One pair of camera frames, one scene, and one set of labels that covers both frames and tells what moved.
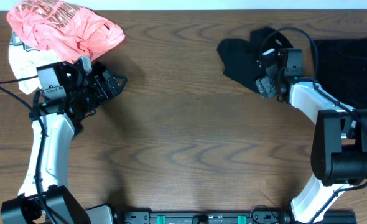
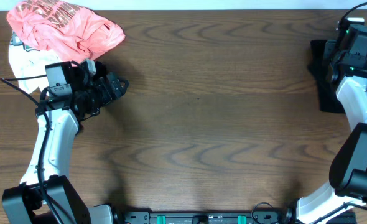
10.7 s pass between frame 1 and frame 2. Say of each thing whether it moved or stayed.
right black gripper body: moved
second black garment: stayed
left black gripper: stayed
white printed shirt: stayed
